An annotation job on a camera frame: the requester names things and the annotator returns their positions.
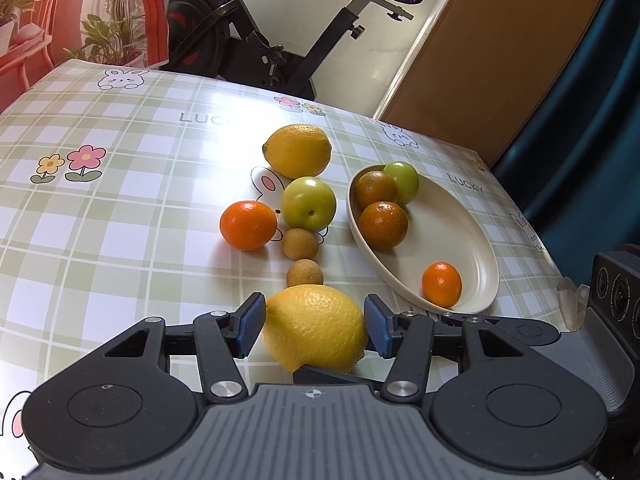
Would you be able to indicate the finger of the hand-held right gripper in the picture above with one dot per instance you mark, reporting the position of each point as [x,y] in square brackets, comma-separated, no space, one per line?
[452,317]

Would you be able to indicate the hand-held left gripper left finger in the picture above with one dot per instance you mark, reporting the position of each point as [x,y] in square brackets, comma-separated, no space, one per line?
[250,327]

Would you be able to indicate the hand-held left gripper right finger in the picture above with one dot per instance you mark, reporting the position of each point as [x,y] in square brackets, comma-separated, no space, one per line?
[378,327]

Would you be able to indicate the small orange kumquat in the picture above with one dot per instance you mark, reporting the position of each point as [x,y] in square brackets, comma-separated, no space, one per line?
[441,285]

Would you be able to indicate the large yellow lemon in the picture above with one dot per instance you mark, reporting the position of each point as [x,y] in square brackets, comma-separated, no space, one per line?
[315,327]

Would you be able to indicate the beige oval plate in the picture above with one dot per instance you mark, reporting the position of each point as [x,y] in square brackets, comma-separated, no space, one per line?
[450,230]

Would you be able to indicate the dark greenish orange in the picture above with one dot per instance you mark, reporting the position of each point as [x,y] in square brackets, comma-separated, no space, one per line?
[383,225]
[375,187]

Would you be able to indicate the green apple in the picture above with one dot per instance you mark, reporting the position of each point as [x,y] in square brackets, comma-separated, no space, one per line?
[402,177]

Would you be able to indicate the person's right hand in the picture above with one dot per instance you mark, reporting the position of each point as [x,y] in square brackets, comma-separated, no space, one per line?
[572,305]

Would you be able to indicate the brown longan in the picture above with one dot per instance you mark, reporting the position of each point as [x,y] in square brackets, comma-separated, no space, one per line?
[300,245]
[305,272]

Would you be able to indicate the bright orange tangerine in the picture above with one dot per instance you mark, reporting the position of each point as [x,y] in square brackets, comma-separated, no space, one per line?
[247,225]

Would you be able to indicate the large green plum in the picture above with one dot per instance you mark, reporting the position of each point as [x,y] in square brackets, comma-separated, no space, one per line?
[307,203]

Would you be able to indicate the green checked tablecloth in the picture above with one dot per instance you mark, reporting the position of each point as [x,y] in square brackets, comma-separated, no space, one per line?
[125,210]

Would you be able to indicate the dark teal curtain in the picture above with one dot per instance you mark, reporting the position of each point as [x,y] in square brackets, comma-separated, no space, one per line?
[590,135]

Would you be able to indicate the brown wooden panel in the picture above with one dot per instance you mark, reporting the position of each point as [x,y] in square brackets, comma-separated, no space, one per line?
[490,60]

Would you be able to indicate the black exercise bike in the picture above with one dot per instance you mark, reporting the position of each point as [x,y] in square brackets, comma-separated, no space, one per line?
[200,25]

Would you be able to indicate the wall poster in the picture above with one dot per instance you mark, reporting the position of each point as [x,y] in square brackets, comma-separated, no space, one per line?
[100,35]

